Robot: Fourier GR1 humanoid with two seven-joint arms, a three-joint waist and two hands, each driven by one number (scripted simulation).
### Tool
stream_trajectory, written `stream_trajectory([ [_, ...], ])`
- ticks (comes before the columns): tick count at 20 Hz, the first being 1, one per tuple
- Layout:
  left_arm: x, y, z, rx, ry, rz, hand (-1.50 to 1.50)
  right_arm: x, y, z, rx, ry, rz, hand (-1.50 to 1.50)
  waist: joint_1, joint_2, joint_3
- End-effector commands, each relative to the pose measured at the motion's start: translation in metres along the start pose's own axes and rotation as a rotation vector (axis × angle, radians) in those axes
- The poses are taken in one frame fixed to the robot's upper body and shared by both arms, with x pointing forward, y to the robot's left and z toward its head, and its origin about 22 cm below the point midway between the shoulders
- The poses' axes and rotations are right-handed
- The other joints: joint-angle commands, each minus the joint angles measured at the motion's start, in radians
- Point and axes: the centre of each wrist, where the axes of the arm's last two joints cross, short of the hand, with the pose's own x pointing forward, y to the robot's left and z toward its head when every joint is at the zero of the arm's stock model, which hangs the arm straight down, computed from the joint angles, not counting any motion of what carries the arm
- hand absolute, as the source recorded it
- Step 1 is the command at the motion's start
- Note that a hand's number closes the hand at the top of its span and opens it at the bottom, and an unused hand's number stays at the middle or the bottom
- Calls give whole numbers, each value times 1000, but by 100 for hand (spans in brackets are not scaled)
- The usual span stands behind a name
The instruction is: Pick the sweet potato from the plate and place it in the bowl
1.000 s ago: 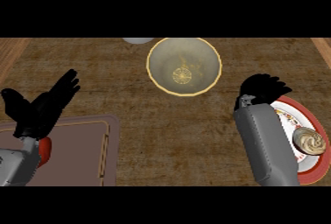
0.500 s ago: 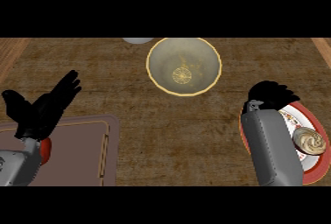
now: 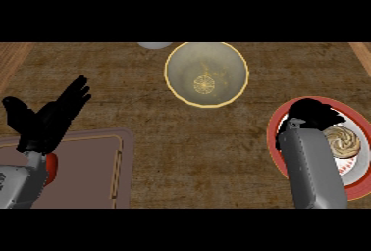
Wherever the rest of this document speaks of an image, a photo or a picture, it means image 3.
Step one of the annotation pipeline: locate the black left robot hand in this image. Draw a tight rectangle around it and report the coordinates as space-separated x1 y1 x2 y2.
1 75 93 156

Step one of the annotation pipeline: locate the pale grey round object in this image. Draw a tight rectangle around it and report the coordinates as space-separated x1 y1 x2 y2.
136 42 173 50

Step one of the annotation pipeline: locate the red vegetable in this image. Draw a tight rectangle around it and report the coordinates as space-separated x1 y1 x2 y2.
43 152 59 187

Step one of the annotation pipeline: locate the white plate with red rim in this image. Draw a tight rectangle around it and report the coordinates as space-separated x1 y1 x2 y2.
264 95 371 202

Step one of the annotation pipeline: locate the beige bowl with yellow rim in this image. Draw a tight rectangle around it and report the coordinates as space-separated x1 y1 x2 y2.
164 42 251 109

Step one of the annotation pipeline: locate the brown cutting board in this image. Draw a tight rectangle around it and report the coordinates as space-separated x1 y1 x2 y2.
0 127 136 210

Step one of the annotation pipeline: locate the cupcake with beige frosting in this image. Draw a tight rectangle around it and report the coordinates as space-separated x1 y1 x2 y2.
322 125 362 160

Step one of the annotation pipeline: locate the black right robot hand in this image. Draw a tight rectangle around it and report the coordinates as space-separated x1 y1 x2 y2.
273 97 347 152

